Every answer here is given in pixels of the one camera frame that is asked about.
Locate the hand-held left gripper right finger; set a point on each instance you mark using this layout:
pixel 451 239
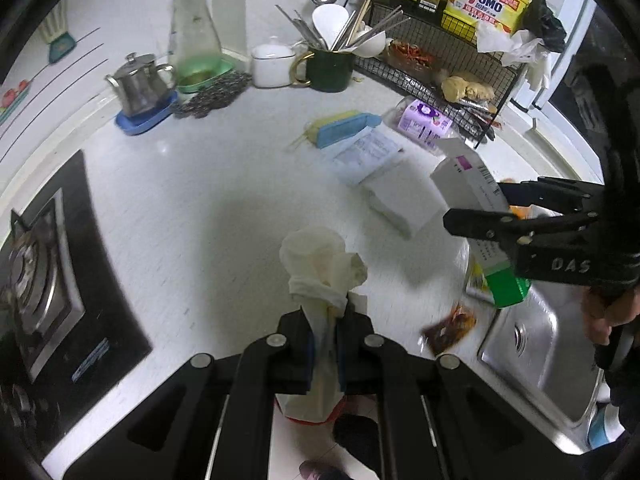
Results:
pixel 345 360

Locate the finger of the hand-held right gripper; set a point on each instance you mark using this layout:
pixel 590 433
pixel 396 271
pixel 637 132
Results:
pixel 550 192
pixel 480 222

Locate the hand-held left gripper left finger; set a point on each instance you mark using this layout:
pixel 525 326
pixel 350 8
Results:
pixel 300 355

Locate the white and green cardboard box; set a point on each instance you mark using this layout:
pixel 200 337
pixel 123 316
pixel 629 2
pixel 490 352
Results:
pixel 465 180

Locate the white tissue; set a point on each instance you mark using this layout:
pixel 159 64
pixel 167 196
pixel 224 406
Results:
pixel 315 260

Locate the person's right hand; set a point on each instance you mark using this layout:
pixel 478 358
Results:
pixel 602 315

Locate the yellow snack packet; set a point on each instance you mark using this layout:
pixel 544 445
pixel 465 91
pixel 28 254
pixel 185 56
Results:
pixel 477 280

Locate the stack of white paper napkins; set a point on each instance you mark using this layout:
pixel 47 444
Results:
pixel 405 200

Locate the red snack wrapper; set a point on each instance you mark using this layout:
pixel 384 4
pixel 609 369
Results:
pixel 450 327

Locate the seasoning sachets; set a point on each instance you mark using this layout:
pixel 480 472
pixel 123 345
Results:
pixel 475 110

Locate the person's shoe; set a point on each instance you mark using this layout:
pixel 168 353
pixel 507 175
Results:
pixel 320 471

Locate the purple label plastic jar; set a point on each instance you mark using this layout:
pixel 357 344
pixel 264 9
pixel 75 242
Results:
pixel 425 120

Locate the printed paper leaflet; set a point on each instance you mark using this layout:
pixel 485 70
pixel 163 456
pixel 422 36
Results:
pixel 365 152

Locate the ginger root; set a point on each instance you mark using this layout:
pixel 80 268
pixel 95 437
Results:
pixel 465 87

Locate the stainless steel sink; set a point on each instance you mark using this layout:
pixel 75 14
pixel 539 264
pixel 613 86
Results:
pixel 540 360

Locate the dark window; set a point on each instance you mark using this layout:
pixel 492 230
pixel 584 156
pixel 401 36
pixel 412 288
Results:
pixel 580 35

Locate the white plastic bag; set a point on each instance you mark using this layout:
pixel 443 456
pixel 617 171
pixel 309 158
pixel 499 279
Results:
pixel 505 40

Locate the blue scrub brush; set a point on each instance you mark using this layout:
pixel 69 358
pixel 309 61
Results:
pixel 345 127

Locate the black plastic bag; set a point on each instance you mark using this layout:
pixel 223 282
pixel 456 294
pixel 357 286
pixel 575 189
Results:
pixel 545 20

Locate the bowl of dried red chillies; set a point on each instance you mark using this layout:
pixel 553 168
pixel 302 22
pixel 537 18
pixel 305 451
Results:
pixel 410 55

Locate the white ceramic ladle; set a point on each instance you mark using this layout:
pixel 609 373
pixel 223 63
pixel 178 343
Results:
pixel 371 44

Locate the black glass gas stove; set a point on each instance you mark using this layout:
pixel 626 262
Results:
pixel 100 285

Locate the green enamel mug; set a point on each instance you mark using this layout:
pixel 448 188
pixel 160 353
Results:
pixel 327 70

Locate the bundle of metal chopsticks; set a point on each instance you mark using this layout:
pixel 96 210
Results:
pixel 385 22

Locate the light blue plastic tub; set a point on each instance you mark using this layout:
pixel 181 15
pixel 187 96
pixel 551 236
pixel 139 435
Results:
pixel 605 425

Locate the wooden chopsticks pair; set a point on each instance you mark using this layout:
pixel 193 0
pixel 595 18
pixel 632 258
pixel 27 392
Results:
pixel 361 15

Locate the white rice paddle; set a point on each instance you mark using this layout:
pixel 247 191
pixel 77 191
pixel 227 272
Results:
pixel 327 22

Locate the bundle of metal spoons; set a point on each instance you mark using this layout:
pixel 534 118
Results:
pixel 302 30

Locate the white lidded ceramic container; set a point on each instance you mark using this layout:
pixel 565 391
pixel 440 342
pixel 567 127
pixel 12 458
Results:
pixel 270 65

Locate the steel mesh scrubber mat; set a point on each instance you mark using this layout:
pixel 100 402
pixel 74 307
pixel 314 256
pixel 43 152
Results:
pixel 215 95

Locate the blue plastic tray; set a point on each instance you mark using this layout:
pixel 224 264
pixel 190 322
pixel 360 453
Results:
pixel 140 122

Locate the green plastic dish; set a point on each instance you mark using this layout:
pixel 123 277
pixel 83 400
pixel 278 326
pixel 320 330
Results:
pixel 222 70

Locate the stainless steel teapot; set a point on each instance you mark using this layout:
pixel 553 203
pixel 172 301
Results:
pixel 137 85

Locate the glass carafe with green lid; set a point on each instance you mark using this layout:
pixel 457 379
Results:
pixel 192 25

